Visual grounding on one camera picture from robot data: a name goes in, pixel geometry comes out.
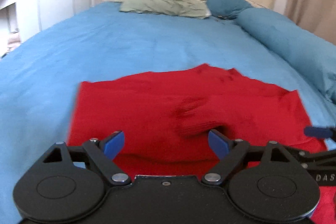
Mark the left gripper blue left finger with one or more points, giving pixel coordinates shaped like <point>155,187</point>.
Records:
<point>113,144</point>

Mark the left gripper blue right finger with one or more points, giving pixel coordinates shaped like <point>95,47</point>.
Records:
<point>219,144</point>

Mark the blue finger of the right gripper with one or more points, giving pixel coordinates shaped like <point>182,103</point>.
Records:
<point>320,132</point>

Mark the red knitted garment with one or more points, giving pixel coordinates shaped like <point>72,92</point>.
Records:
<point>166,117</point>

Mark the rolled blue duvet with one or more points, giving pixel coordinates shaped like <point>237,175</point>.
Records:
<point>291,40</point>

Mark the blue bed sheet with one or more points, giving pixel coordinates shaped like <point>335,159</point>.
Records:
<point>39,80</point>

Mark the dark teal pillow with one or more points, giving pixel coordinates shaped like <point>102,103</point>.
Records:
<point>227,9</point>

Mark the green pillow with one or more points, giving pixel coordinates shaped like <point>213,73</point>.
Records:
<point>182,8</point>

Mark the white shelf desk unit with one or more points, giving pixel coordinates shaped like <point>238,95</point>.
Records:
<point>20,19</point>

